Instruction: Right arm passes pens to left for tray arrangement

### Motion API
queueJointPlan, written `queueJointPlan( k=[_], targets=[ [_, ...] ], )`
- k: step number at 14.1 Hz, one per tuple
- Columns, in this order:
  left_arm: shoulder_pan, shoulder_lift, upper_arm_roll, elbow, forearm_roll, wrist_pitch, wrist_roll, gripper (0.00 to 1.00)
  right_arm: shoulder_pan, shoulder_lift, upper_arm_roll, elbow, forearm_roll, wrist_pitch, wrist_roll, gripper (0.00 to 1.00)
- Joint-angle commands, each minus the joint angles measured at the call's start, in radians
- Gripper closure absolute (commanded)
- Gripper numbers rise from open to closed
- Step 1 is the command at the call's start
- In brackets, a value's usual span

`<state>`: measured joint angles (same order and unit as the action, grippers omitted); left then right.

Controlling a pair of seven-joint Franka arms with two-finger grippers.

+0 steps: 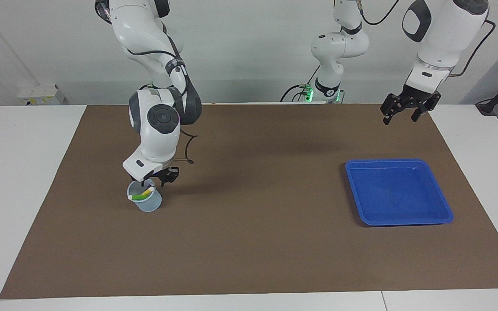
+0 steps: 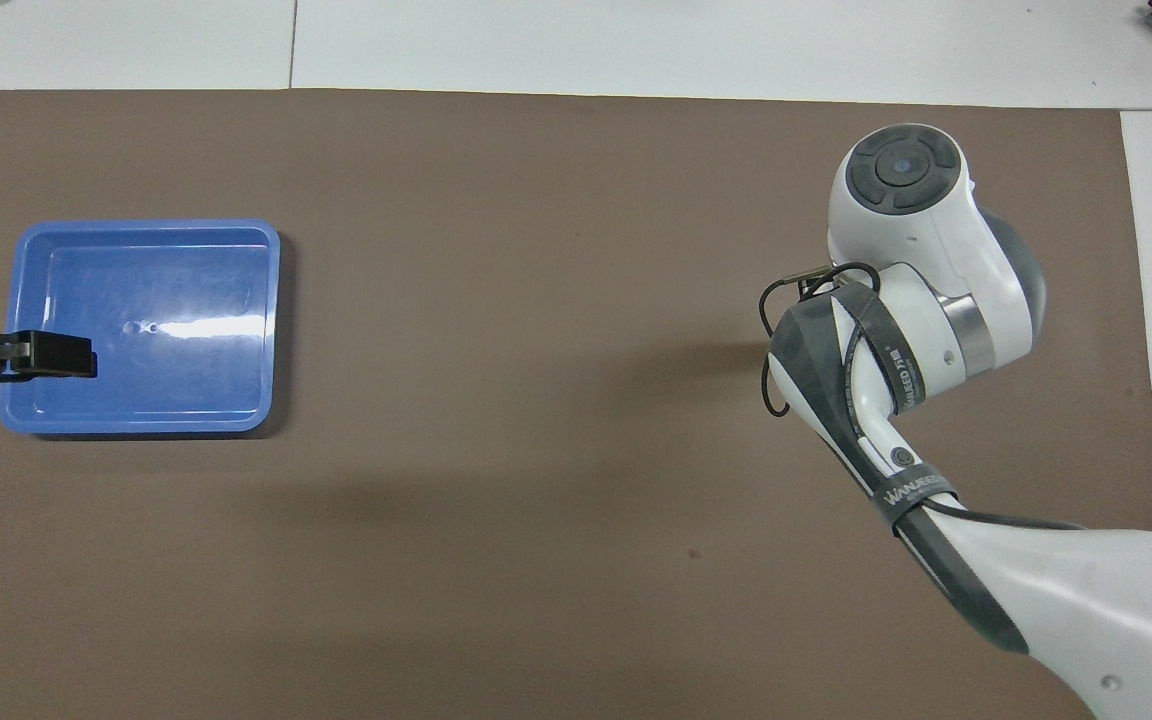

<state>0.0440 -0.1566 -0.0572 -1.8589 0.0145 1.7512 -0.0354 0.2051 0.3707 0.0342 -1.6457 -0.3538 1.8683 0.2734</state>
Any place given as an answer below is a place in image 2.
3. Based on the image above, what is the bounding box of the brown table mat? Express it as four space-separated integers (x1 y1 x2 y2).
0 88 1152 720

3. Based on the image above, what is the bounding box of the blue plastic tray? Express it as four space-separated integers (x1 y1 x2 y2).
0 219 282 439

